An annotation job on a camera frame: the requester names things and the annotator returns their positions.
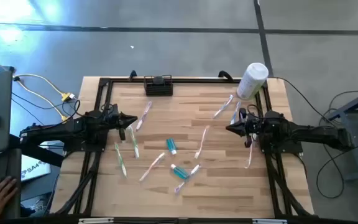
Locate white printed box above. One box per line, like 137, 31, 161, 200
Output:
21, 154, 52, 182

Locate clear plastic bag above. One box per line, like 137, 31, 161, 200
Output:
173, 164, 202, 194

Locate white wipes canister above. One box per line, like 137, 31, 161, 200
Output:
236, 62, 270, 101

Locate black floor cable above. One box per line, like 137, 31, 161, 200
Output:
315, 138, 358, 200

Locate yellow cable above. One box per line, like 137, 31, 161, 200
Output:
16, 80, 70, 123
12, 73, 76, 102

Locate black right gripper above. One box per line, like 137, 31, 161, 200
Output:
225, 108, 263, 148

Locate pink toothbrush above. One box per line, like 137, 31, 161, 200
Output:
135, 100, 153, 132
244, 136, 257, 169
194, 124, 211, 160

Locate black diagonal bar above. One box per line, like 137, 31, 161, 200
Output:
9, 133, 65, 168

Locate black wire basket holder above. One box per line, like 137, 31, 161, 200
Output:
144, 74, 174, 96

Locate orange wrapped toothbrush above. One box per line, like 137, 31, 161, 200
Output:
139, 152, 167, 182

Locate blue-grey metal table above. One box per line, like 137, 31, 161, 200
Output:
324, 85, 358, 183

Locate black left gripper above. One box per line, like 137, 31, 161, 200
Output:
104, 105, 139, 141

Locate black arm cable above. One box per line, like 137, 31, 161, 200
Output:
269, 77, 332, 125

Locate green toothbrush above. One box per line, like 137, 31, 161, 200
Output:
127, 125, 140, 159
114, 142, 128, 178

